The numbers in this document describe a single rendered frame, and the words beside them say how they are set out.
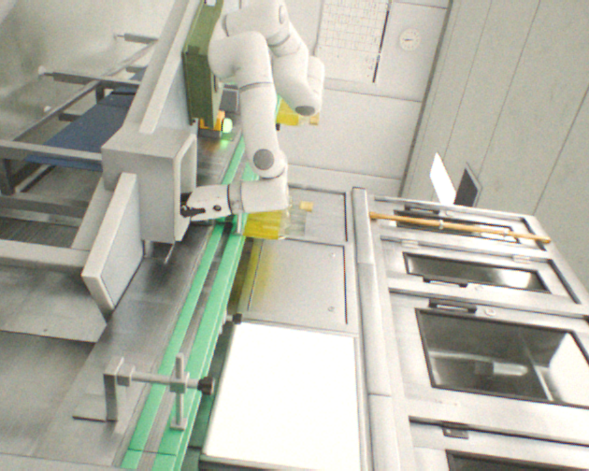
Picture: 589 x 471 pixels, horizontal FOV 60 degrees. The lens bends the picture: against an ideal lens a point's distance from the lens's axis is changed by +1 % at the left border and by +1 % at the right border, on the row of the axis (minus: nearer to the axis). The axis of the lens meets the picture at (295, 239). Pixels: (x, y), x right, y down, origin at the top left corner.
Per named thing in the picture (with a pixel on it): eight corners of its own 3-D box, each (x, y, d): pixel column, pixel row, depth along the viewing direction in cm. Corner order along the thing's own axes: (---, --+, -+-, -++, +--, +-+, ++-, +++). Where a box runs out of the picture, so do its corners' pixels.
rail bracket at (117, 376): (73, 424, 86) (208, 442, 86) (62, 351, 77) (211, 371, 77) (85, 402, 90) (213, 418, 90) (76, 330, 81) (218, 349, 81)
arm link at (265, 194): (281, 142, 115) (287, 147, 125) (236, 148, 117) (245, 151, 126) (288, 208, 116) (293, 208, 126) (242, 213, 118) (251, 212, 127)
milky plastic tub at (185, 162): (142, 240, 121) (179, 246, 121) (138, 152, 109) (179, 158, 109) (163, 206, 136) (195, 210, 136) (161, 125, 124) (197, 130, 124)
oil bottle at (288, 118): (258, 121, 242) (317, 129, 242) (259, 109, 239) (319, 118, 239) (260, 117, 247) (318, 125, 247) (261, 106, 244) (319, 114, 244)
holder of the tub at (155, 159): (141, 258, 124) (173, 263, 124) (136, 152, 109) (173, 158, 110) (161, 222, 138) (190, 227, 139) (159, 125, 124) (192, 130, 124)
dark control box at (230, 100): (213, 109, 193) (236, 112, 193) (214, 88, 189) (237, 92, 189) (218, 103, 200) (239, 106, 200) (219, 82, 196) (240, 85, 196)
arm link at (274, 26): (256, 28, 139) (227, -11, 127) (302, 11, 134) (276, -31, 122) (254, 69, 134) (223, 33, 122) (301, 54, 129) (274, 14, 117)
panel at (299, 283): (197, 469, 102) (366, 492, 103) (197, 460, 101) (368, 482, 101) (255, 235, 179) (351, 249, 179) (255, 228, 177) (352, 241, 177)
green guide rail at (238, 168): (216, 198, 140) (245, 202, 140) (216, 195, 140) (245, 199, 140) (276, 57, 289) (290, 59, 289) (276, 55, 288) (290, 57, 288)
